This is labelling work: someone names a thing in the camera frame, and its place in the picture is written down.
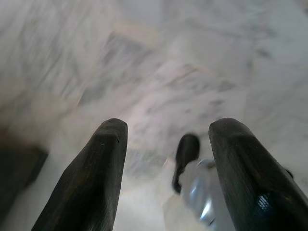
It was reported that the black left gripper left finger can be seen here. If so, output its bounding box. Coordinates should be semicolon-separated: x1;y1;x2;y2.
31;117;128;231

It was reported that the robot leg with black foot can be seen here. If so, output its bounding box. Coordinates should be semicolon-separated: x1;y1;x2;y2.
171;133;218;228

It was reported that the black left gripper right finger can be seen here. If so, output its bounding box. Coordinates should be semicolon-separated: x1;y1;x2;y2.
208;117;308;231

